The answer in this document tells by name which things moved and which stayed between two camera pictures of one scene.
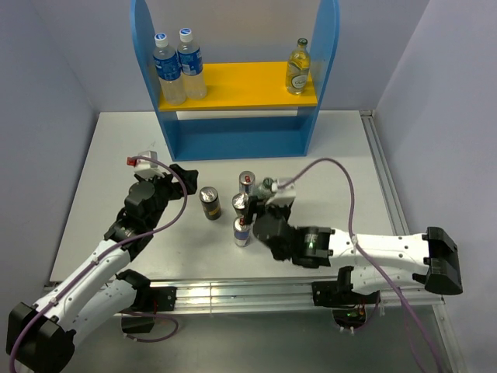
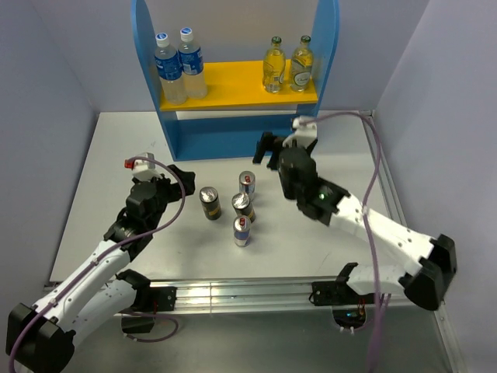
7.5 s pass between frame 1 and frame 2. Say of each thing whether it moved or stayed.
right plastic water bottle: stayed
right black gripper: moved
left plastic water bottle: stayed
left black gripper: stayed
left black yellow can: stayed
